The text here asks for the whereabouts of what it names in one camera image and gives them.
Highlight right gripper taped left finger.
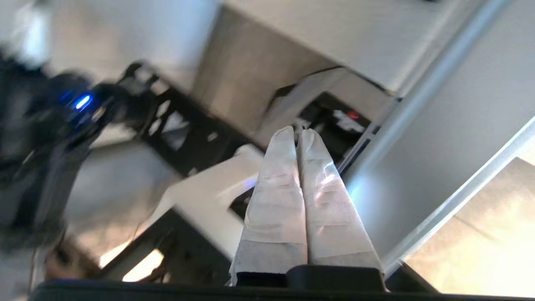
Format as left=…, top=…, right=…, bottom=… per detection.
left=230, top=126, right=308, bottom=286

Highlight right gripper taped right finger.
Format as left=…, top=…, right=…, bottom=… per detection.
left=296, top=128, right=383, bottom=272

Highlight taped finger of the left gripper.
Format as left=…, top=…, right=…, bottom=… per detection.
left=253, top=68, right=349, bottom=148

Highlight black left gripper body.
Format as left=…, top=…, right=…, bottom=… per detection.
left=299, top=91, right=373, bottom=166

